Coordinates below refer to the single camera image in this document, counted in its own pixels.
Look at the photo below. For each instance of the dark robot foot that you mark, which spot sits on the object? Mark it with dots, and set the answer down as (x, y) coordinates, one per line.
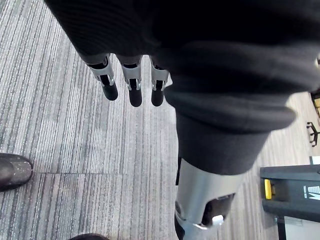
(13, 171)
(88, 236)

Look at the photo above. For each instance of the wooden furniture with black frame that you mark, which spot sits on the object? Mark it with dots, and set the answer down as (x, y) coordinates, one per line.
(316, 100)

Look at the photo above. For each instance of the black case with yellow latch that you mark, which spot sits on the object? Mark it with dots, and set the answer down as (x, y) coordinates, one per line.
(291, 192)

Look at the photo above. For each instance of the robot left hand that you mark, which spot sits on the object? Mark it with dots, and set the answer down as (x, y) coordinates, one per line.
(200, 75)

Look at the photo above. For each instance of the black office chair base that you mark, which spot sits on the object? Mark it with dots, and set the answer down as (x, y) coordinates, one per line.
(313, 133)

